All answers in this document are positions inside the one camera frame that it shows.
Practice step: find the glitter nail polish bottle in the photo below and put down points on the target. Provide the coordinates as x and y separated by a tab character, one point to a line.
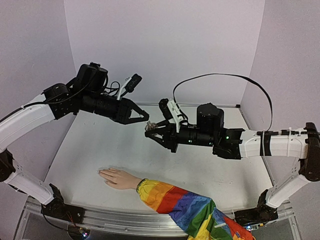
150	126

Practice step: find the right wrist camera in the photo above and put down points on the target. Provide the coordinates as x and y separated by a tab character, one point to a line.
172	113

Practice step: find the mannequin hand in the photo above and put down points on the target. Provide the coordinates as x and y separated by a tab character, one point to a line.
119	179

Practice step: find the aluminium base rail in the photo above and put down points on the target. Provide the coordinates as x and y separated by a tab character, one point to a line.
107	224

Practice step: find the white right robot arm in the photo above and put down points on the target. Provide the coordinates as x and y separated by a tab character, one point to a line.
305	201

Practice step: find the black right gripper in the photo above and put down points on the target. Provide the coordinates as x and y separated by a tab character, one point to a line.
172	136

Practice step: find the rainbow coloured sleeve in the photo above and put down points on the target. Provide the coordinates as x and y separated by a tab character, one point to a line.
195	214

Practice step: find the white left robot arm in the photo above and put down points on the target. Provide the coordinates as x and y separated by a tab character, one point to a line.
49	106

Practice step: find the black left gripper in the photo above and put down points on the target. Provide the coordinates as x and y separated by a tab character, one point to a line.
125	112

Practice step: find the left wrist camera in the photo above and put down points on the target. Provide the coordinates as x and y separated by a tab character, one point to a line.
129	86

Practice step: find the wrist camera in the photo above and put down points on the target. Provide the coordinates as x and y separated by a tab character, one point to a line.
172	113
129	86

